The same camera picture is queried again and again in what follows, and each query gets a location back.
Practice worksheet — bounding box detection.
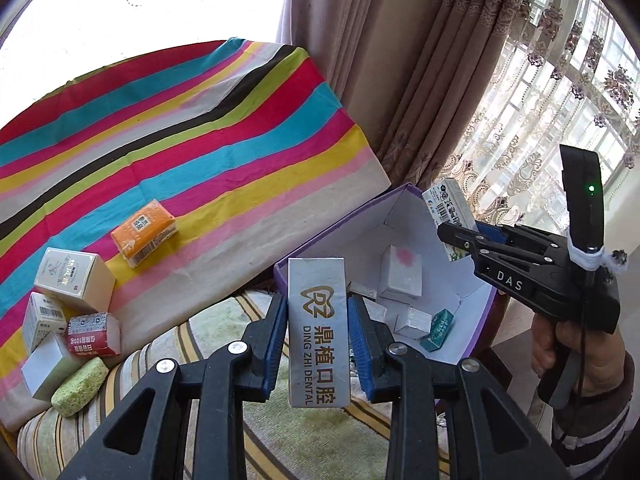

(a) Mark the white green-edged box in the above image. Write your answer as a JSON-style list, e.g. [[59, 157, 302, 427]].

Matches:
[[422, 178, 478, 231]]

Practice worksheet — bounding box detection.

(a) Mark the green round sponge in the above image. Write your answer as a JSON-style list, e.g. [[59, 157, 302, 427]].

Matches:
[[51, 356, 108, 418]]

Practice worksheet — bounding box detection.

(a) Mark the white barcode medicine box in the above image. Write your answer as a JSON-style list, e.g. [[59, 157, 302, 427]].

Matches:
[[22, 292, 67, 354]]

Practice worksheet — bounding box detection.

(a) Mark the striped plush cushion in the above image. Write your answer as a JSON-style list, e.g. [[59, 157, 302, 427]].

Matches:
[[15, 288, 452, 480]]

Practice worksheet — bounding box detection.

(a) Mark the plain white cube box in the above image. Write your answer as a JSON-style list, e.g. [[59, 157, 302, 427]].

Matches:
[[394, 307, 432, 339]]

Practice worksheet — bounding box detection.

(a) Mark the purple open cardboard box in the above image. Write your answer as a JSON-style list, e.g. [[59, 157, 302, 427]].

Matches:
[[273, 184, 496, 363]]

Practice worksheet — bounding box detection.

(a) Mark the orange tissue pack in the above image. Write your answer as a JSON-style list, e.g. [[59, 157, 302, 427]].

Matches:
[[111, 200, 177, 268]]

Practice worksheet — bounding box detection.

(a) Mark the white dental long box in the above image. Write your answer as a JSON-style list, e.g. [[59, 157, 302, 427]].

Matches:
[[288, 258, 350, 408]]

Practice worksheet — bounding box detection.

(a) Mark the rainbow striped cloth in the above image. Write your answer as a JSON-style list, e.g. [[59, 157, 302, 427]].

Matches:
[[0, 37, 393, 434]]

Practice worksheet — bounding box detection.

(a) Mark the white saxophone cube box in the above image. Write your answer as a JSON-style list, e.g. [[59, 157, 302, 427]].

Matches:
[[347, 281, 387, 323]]

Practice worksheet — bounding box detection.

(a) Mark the white lace curtain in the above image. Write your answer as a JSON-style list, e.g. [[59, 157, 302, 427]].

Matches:
[[442, 0, 639, 233]]

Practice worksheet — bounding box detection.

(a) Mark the teal white small box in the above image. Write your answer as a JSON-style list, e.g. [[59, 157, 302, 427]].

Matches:
[[420, 309, 454, 352]]

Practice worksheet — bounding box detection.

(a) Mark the beige patterned curtain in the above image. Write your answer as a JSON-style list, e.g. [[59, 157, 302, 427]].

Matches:
[[279, 0, 522, 188]]

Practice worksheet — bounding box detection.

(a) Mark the grey plain box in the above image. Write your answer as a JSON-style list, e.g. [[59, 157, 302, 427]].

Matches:
[[21, 333, 85, 402]]

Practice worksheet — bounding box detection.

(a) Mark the cream herbal tall box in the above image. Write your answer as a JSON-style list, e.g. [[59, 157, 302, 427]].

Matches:
[[34, 247, 115, 313]]

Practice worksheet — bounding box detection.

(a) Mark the striped sleeve forearm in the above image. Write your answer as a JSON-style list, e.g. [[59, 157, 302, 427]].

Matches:
[[551, 356, 639, 479]]

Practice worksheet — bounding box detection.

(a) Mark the red QR code box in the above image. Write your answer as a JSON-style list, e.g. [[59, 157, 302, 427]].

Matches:
[[66, 312, 122, 358]]

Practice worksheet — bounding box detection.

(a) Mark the person's right hand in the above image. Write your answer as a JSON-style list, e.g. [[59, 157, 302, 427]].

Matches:
[[530, 314, 626, 396]]

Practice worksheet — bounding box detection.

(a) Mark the large white pink-flower box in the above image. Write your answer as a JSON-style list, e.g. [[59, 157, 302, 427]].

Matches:
[[378, 245, 423, 304]]

